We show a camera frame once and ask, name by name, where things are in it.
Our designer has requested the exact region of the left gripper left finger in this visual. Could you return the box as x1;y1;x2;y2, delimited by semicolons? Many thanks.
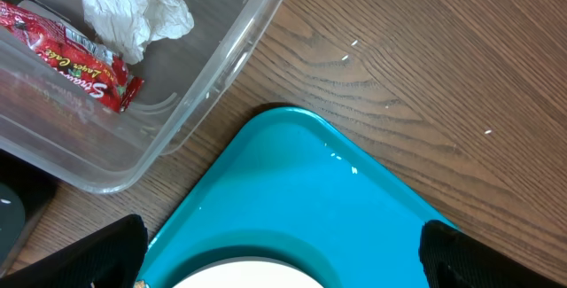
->
1;214;148;288

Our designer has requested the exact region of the white napkin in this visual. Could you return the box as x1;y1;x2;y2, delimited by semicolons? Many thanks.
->
82;0;194;65

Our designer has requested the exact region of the black waste tray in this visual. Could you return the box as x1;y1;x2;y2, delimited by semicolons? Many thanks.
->
1;151;58;276

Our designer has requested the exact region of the teal plastic serving tray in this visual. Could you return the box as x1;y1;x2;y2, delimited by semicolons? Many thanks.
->
138;107;440;287

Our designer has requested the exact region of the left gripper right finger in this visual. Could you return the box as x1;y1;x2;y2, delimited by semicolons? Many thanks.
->
419;220;564;288

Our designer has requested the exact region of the red snack wrapper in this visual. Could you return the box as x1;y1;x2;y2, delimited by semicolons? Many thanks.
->
1;2;144;113

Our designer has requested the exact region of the large white plate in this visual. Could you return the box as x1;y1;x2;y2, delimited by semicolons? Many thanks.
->
174;257;322;288

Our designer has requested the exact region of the clear plastic waste bin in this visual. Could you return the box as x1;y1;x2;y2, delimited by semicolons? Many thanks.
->
1;0;283;193

